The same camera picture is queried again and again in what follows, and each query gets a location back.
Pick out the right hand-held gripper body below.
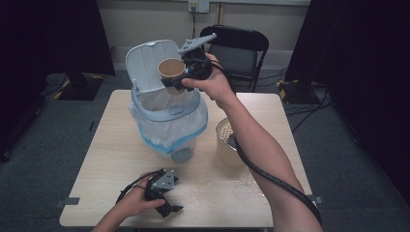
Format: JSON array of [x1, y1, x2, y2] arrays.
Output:
[[177, 32, 218, 81]]

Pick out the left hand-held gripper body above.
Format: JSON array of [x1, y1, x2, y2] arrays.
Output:
[[143, 168, 180, 203]]

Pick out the brown paper cup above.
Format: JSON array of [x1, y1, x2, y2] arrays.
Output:
[[157, 57, 188, 97]]

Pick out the grey white pedal trash bin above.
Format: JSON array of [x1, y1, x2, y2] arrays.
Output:
[[124, 39, 209, 164]]

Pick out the person's right hand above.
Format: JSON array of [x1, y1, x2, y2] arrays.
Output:
[[181, 52, 237, 109]]

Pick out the person's left hand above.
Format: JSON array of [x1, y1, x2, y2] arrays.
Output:
[[120, 172, 167, 220]]

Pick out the black folding chair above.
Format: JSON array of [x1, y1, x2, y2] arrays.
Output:
[[199, 24, 271, 94]]

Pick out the translucent blue-edged trash bag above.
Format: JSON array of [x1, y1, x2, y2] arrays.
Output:
[[129, 87, 210, 157]]

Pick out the beige container with strainer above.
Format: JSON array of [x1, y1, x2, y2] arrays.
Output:
[[215, 117, 248, 169]]

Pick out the black stand base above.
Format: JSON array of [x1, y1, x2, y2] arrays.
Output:
[[57, 72, 104, 102], [278, 78, 321, 105]]

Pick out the grey floor tape piece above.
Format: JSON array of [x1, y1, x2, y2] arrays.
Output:
[[53, 196, 81, 208], [306, 194, 324, 205]]

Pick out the black curtain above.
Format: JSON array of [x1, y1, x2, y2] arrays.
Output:
[[284, 0, 410, 207], [0, 0, 116, 162]]

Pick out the left hand-held gripper cable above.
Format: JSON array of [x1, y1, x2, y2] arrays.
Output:
[[115, 168, 166, 205]]

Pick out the hand-held gripper cable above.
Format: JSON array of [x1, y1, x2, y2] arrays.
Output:
[[206, 58, 323, 226], [115, 168, 166, 205]]

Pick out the black wall socket cable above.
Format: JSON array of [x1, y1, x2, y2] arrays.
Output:
[[190, 5, 198, 41]]

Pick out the white wall socket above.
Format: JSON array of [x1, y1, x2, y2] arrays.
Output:
[[188, 0, 211, 15]]

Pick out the right hand-held gripper cable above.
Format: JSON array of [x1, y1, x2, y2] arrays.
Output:
[[206, 58, 323, 226]]

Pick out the black floor cables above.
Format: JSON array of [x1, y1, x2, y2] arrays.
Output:
[[283, 85, 335, 133]]

